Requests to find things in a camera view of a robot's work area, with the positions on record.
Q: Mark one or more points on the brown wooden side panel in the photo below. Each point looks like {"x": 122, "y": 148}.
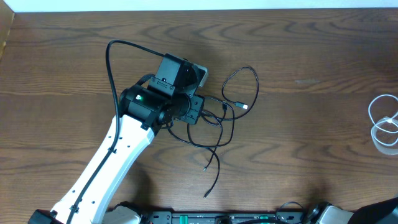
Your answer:
{"x": 6, "y": 20}

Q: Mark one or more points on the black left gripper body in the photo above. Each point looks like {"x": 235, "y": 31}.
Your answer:
{"x": 196, "y": 104}

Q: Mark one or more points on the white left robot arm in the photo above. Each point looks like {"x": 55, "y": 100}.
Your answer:
{"x": 154, "y": 101}

